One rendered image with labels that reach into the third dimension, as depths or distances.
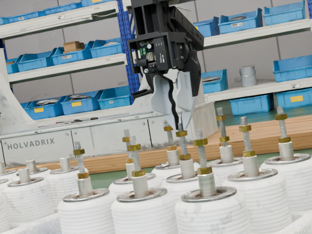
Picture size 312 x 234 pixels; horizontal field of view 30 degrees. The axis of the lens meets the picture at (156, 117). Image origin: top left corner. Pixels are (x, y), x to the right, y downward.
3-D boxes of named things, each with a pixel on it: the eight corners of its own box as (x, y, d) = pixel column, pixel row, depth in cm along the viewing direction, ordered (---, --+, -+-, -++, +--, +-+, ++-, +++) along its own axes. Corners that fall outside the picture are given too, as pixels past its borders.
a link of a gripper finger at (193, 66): (175, 100, 92) (164, 47, 92) (179, 99, 94) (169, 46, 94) (201, 94, 90) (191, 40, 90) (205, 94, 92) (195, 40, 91)
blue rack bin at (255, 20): (229, 36, 601) (226, 16, 600) (265, 29, 588) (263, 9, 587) (218, 35, 554) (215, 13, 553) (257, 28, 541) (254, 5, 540)
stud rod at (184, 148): (185, 168, 94) (177, 123, 94) (191, 167, 94) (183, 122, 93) (183, 169, 93) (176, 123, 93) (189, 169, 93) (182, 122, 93)
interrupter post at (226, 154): (234, 165, 101) (230, 146, 101) (220, 166, 102) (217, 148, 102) (236, 162, 104) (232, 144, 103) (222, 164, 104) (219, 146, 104)
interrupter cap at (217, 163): (247, 165, 98) (246, 161, 98) (203, 171, 100) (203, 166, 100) (251, 158, 105) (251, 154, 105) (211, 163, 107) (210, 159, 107)
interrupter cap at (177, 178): (194, 185, 88) (193, 180, 88) (156, 185, 93) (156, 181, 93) (221, 173, 94) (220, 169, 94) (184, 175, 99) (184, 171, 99)
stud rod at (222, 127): (229, 149, 103) (223, 107, 102) (227, 150, 102) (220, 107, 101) (224, 149, 103) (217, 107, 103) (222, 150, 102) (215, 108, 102)
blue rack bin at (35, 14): (30, 26, 668) (29, 16, 668) (60, 20, 656) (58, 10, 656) (7, 24, 621) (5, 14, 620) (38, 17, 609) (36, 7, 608)
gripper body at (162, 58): (131, 78, 89) (118, 0, 88) (156, 75, 96) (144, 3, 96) (176, 70, 85) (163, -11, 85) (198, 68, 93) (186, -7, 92)
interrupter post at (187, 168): (190, 181, 92) (187, 160, 92) (178, 181, 93) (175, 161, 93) (199, 178, 94) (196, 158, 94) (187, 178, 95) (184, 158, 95)
